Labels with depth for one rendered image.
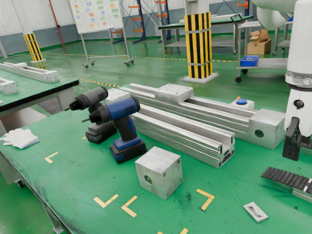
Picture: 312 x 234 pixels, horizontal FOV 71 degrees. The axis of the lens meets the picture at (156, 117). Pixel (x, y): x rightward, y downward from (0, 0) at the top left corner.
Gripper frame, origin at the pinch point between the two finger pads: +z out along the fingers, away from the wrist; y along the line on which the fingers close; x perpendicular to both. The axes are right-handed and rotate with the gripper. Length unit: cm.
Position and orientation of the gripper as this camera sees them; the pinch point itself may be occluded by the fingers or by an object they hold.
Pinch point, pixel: (296, 145)
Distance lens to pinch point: 62.5
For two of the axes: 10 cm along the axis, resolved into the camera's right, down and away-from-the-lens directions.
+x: -6.9, -2.3, 6.9
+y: 7.1, -3.8, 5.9
